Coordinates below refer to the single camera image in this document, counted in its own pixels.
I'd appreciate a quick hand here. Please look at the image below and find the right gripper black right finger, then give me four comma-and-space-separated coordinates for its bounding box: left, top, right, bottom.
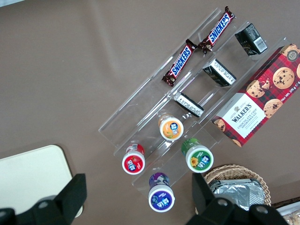
185, 173, 290, 225

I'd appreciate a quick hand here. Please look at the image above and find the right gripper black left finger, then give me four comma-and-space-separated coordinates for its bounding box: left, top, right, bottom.
0, 173, 88, 225

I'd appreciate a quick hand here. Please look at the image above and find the light woven wicker basket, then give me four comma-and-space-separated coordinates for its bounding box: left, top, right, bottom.
202, 164, 272, 207

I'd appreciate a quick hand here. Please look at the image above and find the cream rectangular serving tray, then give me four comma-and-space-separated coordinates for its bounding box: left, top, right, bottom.
0, 144, 84, 218

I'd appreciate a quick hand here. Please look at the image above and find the aluminium foil container stack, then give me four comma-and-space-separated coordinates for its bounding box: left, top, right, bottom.
208, 178, 265, 213

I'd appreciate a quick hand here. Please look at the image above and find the green lid gum jar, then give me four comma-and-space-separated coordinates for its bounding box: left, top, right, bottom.
181, 138, 214, 173

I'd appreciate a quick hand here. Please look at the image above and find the purple lid gum jar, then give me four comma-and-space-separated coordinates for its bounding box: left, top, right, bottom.
148, 172, 176, 213

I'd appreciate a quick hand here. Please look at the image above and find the red lid gum jar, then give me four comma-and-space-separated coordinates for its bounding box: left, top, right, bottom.
121, 143, 146, 175

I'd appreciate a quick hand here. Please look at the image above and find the orange lid gum jar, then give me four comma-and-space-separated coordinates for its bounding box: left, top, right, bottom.
157, 114, 184, 141

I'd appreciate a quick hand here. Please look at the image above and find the white plastic snack bin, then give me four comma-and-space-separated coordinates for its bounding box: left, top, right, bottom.
271, 201, 300, 225

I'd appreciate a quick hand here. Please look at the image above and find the small black carton box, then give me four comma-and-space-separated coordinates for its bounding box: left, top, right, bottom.
173, 92, 205, 118
202, 58, 237, 87
234, 22, 268, 57

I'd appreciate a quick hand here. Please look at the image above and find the Walkers shortbread red tartan box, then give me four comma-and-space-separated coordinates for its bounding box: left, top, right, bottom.
210, 43, 300, 148

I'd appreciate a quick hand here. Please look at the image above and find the clear acrylic stepped display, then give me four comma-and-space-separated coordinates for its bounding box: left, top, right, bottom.
98, 7, 291, 195

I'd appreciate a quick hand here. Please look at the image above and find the Snickers chocolate bar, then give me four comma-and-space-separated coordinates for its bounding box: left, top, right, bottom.
161, 38, 197, 87
198, 6, 236, 55

